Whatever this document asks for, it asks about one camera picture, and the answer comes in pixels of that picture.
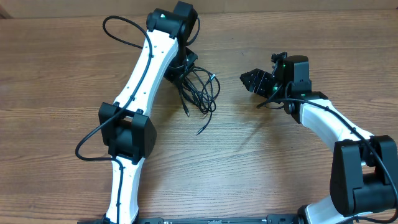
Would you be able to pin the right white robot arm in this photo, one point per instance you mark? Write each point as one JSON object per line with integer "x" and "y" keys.
{"x": 363, "y": 177}

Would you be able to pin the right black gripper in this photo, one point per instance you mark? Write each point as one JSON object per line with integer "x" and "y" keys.
{"x": 257, "y": 83}

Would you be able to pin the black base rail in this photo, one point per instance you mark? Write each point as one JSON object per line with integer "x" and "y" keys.
{"x": 217, "y": 220}

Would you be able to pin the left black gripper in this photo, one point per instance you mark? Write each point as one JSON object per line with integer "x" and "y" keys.
{"x": 178, "y": 76}

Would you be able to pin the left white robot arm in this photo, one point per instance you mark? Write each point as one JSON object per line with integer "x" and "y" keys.
{"x": 127, "y": 130}

